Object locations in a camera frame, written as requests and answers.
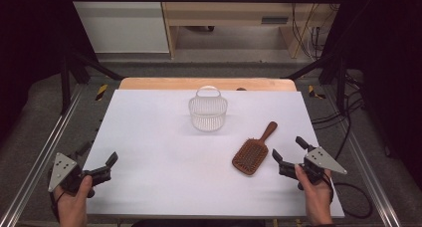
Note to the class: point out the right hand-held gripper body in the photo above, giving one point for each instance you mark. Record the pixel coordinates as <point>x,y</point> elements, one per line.
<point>323,159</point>

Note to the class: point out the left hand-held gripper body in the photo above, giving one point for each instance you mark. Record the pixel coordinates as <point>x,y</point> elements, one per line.
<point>63,169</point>

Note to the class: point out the brown wooden paddle hairbrush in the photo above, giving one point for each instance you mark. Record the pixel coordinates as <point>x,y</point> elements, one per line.
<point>250,155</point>

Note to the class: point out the white slotted plastic basket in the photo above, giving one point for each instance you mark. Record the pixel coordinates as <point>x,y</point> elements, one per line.
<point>208,112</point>

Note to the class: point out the person's left hand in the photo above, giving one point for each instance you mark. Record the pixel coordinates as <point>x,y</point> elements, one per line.
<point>73,205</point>

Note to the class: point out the person's right hand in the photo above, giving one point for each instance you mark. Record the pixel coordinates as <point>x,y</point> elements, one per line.
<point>317,200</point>

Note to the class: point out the white table cover sheet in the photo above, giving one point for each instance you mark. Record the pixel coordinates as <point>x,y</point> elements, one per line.
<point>166,160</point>

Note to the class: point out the wooden table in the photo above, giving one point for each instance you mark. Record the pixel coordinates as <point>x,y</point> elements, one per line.
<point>166,83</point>

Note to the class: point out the person's dark clothing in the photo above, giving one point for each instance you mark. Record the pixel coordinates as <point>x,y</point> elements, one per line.
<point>199,224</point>

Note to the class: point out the black curtain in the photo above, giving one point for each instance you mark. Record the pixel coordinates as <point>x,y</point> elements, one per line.
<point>30,44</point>
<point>388,71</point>

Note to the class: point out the white cabinet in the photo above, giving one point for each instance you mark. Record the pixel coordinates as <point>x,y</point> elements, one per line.
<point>122,24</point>

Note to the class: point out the light wooden desk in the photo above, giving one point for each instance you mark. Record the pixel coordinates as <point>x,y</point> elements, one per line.
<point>232,11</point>

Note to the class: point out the aluminium floor rail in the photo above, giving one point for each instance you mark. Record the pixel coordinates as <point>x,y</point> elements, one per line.
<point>40,157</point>
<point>368,174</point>

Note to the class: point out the black diagonal frame strut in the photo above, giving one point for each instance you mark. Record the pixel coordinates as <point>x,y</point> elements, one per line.
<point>96,66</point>
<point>312,66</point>

